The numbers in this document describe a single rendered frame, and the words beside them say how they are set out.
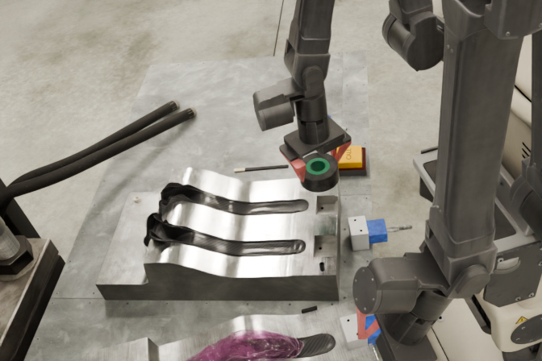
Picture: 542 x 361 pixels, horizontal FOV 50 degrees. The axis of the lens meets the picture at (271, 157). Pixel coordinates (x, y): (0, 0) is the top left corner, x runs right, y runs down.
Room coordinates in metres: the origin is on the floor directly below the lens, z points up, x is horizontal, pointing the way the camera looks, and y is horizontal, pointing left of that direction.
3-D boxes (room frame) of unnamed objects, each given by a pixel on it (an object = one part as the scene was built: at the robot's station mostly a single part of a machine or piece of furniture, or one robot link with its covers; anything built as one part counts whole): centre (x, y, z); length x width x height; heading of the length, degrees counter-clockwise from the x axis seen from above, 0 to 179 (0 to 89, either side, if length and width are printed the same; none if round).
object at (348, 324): (0.53, -0.13, 0.86); 0.13 x 0.05 x 0.05; 93
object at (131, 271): (0.82, 0.14, 0.87); 0.50 x 0.26 x 0.14; 76
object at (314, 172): (0.81, -0.09, 0.99); 0.08 x 0.08 x 0.04
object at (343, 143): (0.82, -0.11, 1.04); 0.07 x 0.07 x 0.09; 21
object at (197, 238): (0.80, 0.12, 0.92); 0.35 x 0.16 x 0.09; 76
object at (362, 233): (0.76, -0.20, 0.83); 0.13 x 0.05 x 0.05; 84
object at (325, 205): (0.81, -0.10, 0.87); 0.05 x 0.05 x 0.04; 76
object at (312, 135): (0.81, -0.09, 1.11); 0.10 x 0.07 x 0.07; 111
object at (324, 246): (0.70, -0.07, 0.87); 0.05 x 0.05 x 0.04; 76
